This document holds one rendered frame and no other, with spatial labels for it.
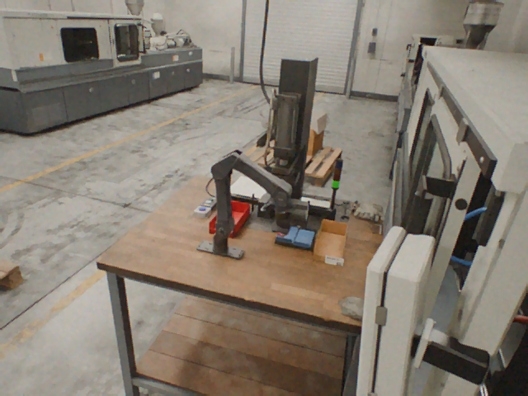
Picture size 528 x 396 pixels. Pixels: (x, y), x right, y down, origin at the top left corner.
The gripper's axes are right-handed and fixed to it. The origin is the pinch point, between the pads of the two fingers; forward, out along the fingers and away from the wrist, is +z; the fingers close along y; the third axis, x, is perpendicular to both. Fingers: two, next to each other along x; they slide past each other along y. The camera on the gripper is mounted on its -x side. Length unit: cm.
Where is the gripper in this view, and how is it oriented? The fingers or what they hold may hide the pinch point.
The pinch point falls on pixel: (283, 233)
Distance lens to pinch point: 160.6
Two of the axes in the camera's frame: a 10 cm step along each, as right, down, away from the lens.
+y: 2.9, -8.0, 5.3
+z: 0.7, 5.7, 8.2
